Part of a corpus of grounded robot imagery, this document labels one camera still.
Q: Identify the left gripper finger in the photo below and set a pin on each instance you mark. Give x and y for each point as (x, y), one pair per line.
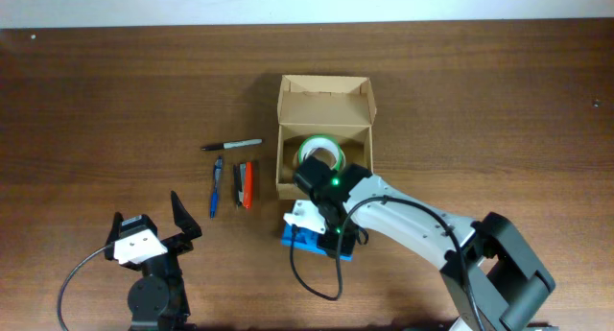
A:
(183, 219)
(115, 231)

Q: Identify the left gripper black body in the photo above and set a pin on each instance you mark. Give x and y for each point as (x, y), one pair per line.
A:
(171, 245)

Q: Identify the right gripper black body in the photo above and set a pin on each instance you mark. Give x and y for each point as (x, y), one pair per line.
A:
(308, 171)

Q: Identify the blue plastic case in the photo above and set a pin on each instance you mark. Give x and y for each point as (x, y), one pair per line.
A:
(315, 239)

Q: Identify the green tape roll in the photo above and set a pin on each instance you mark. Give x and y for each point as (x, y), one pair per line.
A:
(324, 148)

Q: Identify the white masking tape roll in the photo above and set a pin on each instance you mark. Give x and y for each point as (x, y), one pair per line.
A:
(296, 160)

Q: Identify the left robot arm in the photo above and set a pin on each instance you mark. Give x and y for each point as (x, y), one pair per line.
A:
(158, 300)

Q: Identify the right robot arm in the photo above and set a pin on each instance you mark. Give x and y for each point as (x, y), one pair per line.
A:
(494, 277)

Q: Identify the blue ballpoint pen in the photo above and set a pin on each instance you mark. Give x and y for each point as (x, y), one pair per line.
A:
(217, 173)

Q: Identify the orange black stapler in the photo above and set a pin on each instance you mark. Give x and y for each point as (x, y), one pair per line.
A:
(243, 184)

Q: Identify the black permanent marker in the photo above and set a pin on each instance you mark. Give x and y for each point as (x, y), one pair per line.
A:
(231, 145)

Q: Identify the open cardboard box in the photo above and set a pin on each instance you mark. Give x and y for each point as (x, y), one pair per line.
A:
(341, 107)

